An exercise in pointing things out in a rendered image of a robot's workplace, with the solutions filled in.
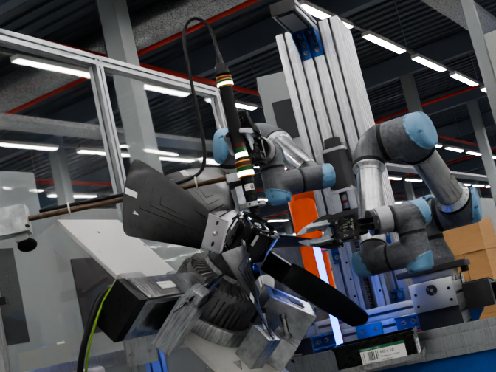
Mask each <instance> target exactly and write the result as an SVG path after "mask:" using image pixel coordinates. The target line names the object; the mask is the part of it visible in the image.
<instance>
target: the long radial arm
mask: <svg viewBox="0 0 496 372"><path fill-rule="evenodd" d="M128 281H129V282H130V283H131V284H132V285H133V286H134V287H135V288H136V289H138V290H139V291H140V292H141V293H142V294H143V295H144V296H145V297H146V298H147V299H148V300H147V302H146V303H145V305H144V306H143V308H142V310H141V312H140V313H139V315H138V316H137V318H136V320H135V321H134V323H133V325H132V327H131V328H130V330H129V331H128V333H127V334H126V336H125V338H124V340H131V339H134V338H138V337H145V336H149V335H153V334H157V333H158V331H159V330H160V328H161V327H162V324H163V323H164V322H165V320H166V318H167V317H168V315H169V314H170V312H171V310H172V308H173V307H174V305H175V304H176V302H177V300H178V299H179V298H180V297H181V296H182V295H183V294H185V293H186V292H187V291H188V289H189V288H190V287H191V286H193V285H194V284H195V283H196V282H199V283H200V284H201V285H202V284H204V283H206V282H207V281H206V280H205V279H204V278H203V277H202V276H201V275H199V274H198V273H197V272H185V273H177V274H169V275H155V276H148V277H140V278H128ZM215 292H216V291H215V288H214V287H213V288H212V289H211V293H210V295H209V297H208V299H209V300H210V299H211V298H212V296H213V295H214V294H215ZM124 340H123V341H124Z"/></svg>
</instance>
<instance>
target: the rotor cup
mask: <svg viewBox="0 0 496 372"><path fill-rule="evenodd" d="M236 219H238V220H237V222H236V223H235V225H234V227H233V228H232V229H231V226H232V225H233V223H234V222H235V220H236ZM255 223H259V224H260V225H261V228H260V227H257V226H256V225H255ZM257 235H258V236H259V238H258V240H257V241H256V242H255V244H254V246H251V243H252V242H253V240H254V239H255V237H256V236H257ZM241 239H243V240H245V243H246V247H248V250H249V253H250V256H249V258H251V262H250V266H251V269H252V274H253V275H254V279H255V281H257V280H258V279H259V277H260V275H261V271H260V269H259V268H258V266H257V265H256V263H261V262H262V261H264V260H265V258H266V257H267V255H268V254H269V252H270V250H271V248H272V247H273V245H274V244H275V242H276V241H277V239H278V233H277V231H276V230H275V229H274V227H272V226H271V225H270V224H269V223H267V222H266V221H264V220H263V219H262V218H260V217H258V216H256V215H254V214H252V213H249V212H246V211H240V212H238V213H237V215H236V216H235V218H234V219H233V221H232V223H231V225H230V226H229V227H228V229H227V234H226V237H225V241H224V243H225V244H224V247H223V250H222V253H223V252H226V251H229V250H231V249H234V248H236V247H239V246H241ZM209 255H210V257H211V259H212V260H213V261H214V263H215V264H216V265H218V266H219V267H220V268H221V269H223V270H224V271H225V272H227V273H228V274H230V275H232V276H233V277H235V276H234V274H233V273H232V271H231V269H230V268H229V267H228V265H227V263H226V262H225V260H224V259H223V257H222V255H218V254H216V253H214V252H211V251H209Z"/></svg>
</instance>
